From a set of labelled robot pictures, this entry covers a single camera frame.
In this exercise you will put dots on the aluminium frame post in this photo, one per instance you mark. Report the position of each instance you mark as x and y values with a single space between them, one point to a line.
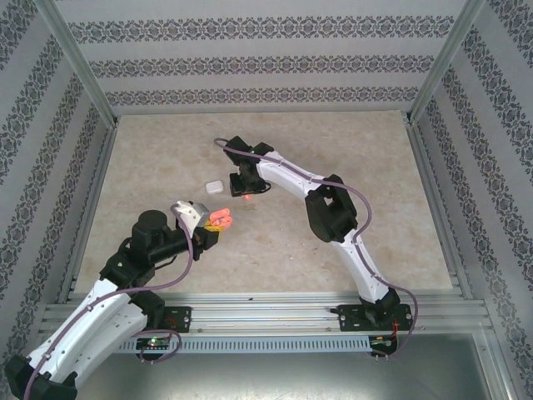
447 62

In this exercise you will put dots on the aluminium front rail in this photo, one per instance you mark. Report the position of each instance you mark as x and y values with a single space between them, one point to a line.
270 310

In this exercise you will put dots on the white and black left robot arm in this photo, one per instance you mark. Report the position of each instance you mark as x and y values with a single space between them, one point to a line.
91 325

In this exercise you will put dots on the pink charging case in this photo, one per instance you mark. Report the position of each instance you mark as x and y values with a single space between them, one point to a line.
220 216

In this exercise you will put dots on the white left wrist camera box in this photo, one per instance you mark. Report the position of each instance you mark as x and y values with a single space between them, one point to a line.
189 214

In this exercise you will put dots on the small circuit board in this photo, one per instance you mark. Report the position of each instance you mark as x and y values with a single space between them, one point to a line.
383 341
156 342

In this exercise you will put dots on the aluminium side rail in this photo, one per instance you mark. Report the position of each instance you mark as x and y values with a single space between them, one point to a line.
439 208
89 208

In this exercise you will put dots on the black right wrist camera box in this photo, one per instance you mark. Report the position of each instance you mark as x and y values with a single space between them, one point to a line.
245 186

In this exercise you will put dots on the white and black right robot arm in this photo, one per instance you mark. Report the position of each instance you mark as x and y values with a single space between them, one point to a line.
287 175

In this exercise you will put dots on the white earbud case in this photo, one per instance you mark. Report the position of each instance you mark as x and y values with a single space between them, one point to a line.
214 186

